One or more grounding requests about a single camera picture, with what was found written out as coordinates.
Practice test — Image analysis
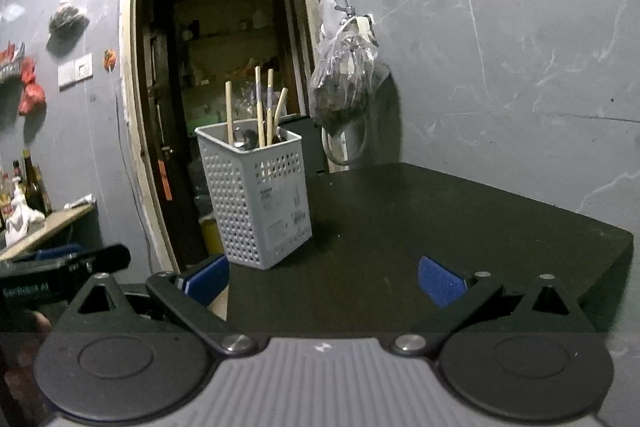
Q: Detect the cream door frame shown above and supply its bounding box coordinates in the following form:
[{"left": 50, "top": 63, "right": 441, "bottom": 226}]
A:
[{"left": 117, "top": 0, "right": 326, "bottom": 273}]

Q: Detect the hanging grey bag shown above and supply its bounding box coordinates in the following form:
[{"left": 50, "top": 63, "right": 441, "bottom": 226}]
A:
[{"left": 48, "top": 0, "right": 90, "bottom": 38}]

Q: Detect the dark wooden door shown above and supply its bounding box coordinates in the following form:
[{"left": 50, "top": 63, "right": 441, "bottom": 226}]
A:
[{"left": 141, "top": 0, "right": 176, "bottom": 265}]

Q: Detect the white taped hose fitting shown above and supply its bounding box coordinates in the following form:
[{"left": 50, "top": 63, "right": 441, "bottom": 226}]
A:
[{"left": 352, "top": 13, "right": 377, "bottom": 40}]

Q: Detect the red snack packet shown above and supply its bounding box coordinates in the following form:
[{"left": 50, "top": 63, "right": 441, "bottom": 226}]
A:
[{"left": 0, "top": 41, "right": 26, "bottom": 82}]

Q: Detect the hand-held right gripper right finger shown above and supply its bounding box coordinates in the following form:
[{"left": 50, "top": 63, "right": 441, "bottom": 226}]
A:
[{"left": 392, "top": 256, "right": 598, "bottom": 356}]

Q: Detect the white cloth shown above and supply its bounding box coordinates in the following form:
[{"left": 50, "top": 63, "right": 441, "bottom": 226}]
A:
[{"left": 4, "top": 184, "right": 46, "bottom": 248}]

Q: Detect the red plastic bag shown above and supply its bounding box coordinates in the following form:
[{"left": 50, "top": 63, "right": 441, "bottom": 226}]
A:
[{"left": 19, "top": 57, "right": 47, "bottom": 116}]

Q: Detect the dark grey cabinet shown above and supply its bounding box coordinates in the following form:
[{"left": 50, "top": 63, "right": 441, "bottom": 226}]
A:
[{"left": 277, "top": 113, "right": 328, "bottom": 178}]

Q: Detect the white wall switch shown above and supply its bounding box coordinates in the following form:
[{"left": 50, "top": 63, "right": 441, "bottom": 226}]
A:
[{"left": 57, "top": 53, "right": 94, "bottom": 88}]

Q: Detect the striped wooden chopstick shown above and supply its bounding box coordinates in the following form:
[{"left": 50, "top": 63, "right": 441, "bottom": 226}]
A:
[{"left": 225, "top": 80, "right": 235, "bottom": 145}]

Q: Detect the wooden shelf unit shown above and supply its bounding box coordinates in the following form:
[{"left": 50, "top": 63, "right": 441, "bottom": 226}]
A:
[{"left": 170, "top": 0, "right": 301, "bottom": 138}]

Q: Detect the yellow container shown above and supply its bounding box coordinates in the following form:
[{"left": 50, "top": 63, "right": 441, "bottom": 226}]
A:
[{"left": 200, "top": 217, "right": 226, "bottom": 258}]

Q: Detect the wooden counter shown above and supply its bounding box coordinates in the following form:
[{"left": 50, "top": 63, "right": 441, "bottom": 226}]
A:
[{"left": 0, "top": 204, "right": 98, "bottom": 263}]

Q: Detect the hanging clear plastic bag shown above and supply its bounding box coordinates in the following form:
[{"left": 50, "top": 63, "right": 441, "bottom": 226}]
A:
[{"left": 308, "top": 0, "right": 392, "bottom": 138}]

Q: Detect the grey hose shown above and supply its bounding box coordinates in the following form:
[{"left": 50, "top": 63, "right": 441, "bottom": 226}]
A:
[{"left": 321, "top": 112, "right": 368, "bottom": 168}]

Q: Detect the grey perforated utensil basket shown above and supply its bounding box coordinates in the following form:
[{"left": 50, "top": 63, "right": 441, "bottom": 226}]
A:
[{"left": 194, "top": 123, "right": 314, "bottom": 271}]

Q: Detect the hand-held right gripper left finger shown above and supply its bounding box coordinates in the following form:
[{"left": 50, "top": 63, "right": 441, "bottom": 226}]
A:
[{"left": 52, "top": 254, "right": 256, "bottom": 356}]

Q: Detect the small sauce bottle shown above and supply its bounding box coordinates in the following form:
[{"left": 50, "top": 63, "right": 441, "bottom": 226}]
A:
[{"left": 10, "top": 159, "right": 23, "bottom": 208}]

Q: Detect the dark sauce bottle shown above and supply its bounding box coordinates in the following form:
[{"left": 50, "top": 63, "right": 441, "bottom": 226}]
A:
[{"left": 22, "top": 149, "right": 48, "bottom": 215}]

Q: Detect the door poster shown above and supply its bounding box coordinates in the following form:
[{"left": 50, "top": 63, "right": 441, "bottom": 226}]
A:
[{"left": 157, "top": 159, "right": 173, "bottom": 202}]

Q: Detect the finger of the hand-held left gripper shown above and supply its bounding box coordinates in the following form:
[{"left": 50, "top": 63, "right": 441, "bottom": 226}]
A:
[
  {"left": 12, "top": 244, "right": 85, "bottom": 264},
  {"left": 70, "top": 243, "right": 132, "bottom": 275}
]

